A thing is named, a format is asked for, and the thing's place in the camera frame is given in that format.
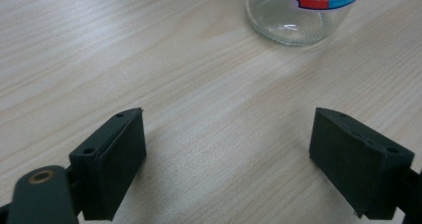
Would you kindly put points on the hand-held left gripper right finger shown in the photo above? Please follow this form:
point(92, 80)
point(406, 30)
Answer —
point(351, 161)

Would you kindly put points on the clear glass bottle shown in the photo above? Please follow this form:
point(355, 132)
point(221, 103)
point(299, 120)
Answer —
point(285, 25)

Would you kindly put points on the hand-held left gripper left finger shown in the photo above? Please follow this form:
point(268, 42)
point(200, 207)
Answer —
point(109, 164)

